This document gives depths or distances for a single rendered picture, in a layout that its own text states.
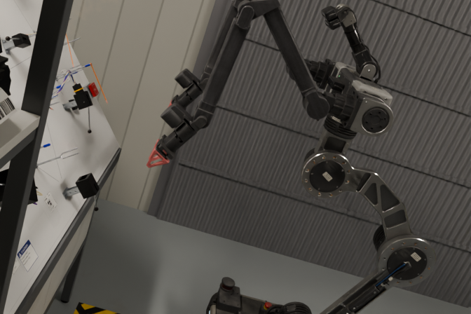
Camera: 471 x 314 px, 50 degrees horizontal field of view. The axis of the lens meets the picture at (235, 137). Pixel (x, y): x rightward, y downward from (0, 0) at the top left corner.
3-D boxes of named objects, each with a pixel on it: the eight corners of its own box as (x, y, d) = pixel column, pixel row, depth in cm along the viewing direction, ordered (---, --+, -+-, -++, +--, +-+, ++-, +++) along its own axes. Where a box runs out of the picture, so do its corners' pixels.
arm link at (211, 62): (251, -6, 198) (249, -8, 209) (237, -11, 197) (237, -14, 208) (210, 92, 212) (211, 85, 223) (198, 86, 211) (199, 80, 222)
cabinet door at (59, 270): (87, 237, 231) (108, 162, 218) (43, 319, 180) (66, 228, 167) (82, 235, 231) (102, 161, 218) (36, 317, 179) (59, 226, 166)
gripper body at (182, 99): (172, 103, 214) (184, 92, 213) (174, 97, 224) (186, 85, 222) (182, 114, 216) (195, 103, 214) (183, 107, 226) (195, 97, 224)
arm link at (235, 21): (258, 10, 152) (256, 6, 162) (241, 3, 151) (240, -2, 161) (206, 133, 166) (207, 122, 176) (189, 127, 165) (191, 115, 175)
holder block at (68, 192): (76, 220, 161) (104, 211, 160) (59, 188, 158) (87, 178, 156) (80, 213, 166) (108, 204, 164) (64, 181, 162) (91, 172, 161)
